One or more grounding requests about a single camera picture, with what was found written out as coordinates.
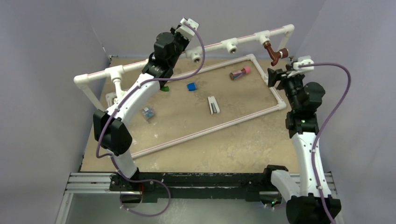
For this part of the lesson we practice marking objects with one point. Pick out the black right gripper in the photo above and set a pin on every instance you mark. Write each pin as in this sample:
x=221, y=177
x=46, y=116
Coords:
x=279, y=75

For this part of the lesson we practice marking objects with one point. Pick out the brown water faucet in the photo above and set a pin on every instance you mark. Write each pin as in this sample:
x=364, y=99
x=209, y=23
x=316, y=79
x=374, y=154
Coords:
x=275, y=55

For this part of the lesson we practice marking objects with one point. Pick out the white PVC pipe frame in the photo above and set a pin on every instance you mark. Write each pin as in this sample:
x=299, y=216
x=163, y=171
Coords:
x=189, y=64

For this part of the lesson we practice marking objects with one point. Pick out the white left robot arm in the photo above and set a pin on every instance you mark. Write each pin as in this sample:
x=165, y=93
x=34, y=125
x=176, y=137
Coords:
x=110, y=126

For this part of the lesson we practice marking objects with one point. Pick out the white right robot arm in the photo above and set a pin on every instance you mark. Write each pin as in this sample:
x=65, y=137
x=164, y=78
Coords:
x=310, y=201

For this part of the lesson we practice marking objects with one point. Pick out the green water faucet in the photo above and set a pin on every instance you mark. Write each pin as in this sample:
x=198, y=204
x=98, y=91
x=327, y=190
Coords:
x=165, y=89

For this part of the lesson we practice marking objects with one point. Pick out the white water faucet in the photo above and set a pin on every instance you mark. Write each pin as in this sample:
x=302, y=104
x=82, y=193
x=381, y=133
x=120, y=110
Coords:
x=113, y=97

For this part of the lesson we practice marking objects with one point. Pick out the pink capped colourful can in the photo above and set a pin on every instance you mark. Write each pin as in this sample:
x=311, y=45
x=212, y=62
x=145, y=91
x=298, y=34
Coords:
x=239, y=73

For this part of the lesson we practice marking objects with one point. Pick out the white stapler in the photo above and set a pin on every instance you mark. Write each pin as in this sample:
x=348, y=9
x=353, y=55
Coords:
x=213, y=105

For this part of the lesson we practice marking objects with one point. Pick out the blue cube block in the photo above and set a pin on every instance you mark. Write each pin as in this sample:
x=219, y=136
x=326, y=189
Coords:
x=192, y=86

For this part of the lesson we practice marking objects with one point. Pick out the clear blue small box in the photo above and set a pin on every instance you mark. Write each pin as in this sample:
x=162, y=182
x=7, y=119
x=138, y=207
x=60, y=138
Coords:
x=148, y=112

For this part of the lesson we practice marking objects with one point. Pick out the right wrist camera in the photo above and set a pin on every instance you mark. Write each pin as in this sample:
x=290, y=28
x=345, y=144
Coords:
x=301, y=66

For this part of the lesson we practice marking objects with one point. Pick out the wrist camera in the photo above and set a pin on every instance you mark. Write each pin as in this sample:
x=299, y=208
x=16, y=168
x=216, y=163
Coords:
x=186, y=28
x=301, y=66

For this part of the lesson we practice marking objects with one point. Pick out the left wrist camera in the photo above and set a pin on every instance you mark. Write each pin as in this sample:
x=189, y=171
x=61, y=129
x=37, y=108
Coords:
x=186, y=28

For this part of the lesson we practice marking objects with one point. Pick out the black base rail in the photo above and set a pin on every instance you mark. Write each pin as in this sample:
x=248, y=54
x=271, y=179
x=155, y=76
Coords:
x=251, y=187

